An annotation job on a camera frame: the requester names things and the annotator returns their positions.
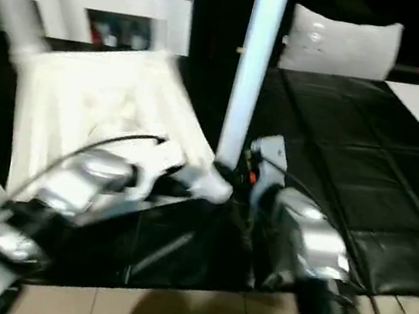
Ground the white plastic table top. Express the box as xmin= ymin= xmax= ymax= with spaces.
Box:
xmin=0 ymin=25 xmax=254 ymax=244

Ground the black work mat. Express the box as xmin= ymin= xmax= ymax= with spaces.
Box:
xmin=0 ymin=20 xmax=419 ymax=314

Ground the grey printed cushion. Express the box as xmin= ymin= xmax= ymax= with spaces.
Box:
xmin=278 ymin=2 xmax=406 ymax=87

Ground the black tall furniture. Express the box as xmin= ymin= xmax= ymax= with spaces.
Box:
xmin=185 ymin=0 xmax=419 ymax=94

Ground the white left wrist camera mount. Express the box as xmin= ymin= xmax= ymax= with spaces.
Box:
xmin=129 ymin=141 xmax=187 ymax=207

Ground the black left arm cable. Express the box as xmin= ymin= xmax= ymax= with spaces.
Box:
xmin=7 ymin=113 xmax=168 ymax=220

